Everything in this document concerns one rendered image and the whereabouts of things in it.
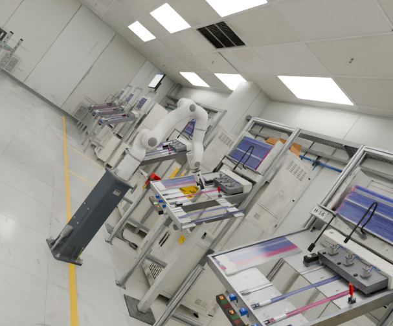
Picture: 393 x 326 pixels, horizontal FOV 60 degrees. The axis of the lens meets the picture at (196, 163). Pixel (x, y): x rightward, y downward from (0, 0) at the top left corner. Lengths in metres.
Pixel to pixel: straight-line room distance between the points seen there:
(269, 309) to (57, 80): 10.16
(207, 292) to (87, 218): 1.32
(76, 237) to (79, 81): 8.89
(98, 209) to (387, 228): 1.84
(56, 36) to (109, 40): 1.49
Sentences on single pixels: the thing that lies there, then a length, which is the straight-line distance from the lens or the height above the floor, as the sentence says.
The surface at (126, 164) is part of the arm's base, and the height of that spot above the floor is 0.82.
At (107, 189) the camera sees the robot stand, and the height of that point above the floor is 0.60.
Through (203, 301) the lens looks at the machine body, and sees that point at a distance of 3.29.
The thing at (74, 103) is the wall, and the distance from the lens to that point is 11.26.
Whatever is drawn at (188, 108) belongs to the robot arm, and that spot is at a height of 1.42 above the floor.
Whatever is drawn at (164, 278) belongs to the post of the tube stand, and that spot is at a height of 0.31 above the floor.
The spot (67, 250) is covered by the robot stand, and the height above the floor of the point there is 0.07.
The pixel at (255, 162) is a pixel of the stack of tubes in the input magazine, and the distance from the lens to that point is 3.04.
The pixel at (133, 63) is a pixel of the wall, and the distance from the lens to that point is 11.41.
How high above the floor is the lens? 1.10
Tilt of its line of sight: 1 degrees up
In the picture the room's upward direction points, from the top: 37 degrees clockwise
